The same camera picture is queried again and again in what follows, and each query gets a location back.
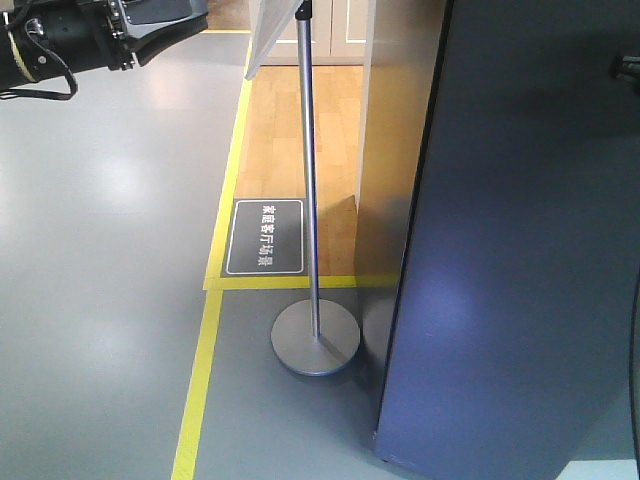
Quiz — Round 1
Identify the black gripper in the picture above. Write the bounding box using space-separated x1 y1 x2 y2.
102 0 208 70

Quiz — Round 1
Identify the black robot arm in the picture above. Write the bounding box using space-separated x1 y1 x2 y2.
1 0 209 101

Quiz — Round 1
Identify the dark grey fridge body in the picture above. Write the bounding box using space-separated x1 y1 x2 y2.
374 1 639 479

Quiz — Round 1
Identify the white cabinet with panels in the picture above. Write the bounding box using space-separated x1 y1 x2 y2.
263 0 373 66

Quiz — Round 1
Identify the dark floor sign sticker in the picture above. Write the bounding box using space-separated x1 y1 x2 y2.
223 198 306 276

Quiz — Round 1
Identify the silver sign stand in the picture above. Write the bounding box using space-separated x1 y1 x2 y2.
245 1 361 377

